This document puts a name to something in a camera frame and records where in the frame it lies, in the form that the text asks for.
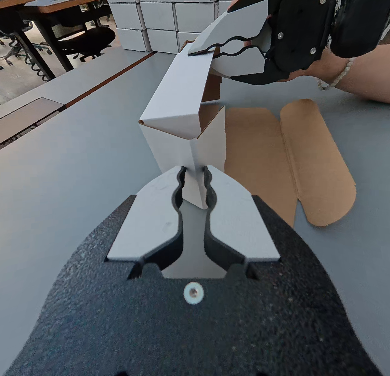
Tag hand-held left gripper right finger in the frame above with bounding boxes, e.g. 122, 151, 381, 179
204, 165, 281, 280

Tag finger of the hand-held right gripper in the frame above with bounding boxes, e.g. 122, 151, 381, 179
211, 46, 267, 77
187, 0, 269, 57

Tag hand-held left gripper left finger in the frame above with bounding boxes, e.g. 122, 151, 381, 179
106, 165, 187, 280

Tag white cardboard box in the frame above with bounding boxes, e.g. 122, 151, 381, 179
139, 40, 356, 227

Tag person's right forearm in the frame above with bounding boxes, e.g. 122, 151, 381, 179
320, 42, 390, 104

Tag person's right hand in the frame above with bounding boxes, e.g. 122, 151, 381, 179
287, 46, 353, 85

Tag stack of assembled white boxes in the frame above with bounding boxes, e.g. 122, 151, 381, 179
102, 0, 241, 54

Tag black office chair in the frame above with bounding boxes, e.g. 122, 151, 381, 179
0, 17, 34, 66
55, 15, 117, 63

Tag beaded bracelet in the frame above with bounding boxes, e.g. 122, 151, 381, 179
317, 58, 356, 91

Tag desk cable flap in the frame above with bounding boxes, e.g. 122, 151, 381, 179
0, 97, 66, 145

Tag black coiled cable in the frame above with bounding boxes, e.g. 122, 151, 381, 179
29, 52, 52, 82

